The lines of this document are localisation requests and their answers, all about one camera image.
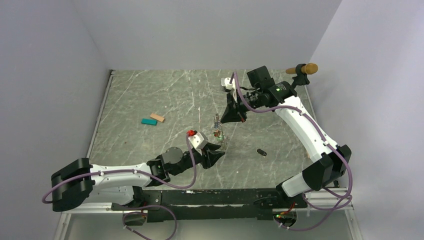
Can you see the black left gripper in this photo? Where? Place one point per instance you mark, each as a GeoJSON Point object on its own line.
{"type": "Point", "coordinates": [212, 156]}

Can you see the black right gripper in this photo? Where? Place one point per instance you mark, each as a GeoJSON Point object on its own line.
{"type": "Point", "coordinates": [234, 112]}

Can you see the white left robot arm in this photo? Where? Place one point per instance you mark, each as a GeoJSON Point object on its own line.
{"type": "Point", "coordinates": [81, 182]}

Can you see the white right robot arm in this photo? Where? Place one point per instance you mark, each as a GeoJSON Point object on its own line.
{"type": "Point", "coordinates": [330, 160]}

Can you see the small black cylinder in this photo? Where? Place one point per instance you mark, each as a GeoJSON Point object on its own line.
{"type": "Point", "coordinates": [261, 152]}

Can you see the orange rectangular block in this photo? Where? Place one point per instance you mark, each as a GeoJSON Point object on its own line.
{"type": "Point", "coordinates": [157, 117]}

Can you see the teal rectangular block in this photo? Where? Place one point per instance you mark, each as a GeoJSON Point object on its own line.
{"type": "Point", "coordinates": [150, 122]}

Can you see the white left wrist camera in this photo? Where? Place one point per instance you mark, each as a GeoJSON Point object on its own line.
{"type": "Point", "coordinates": [198, 140]}

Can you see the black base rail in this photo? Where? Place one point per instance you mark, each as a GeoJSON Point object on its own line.
{"type": "Point", "coordinates": [210, 204]}

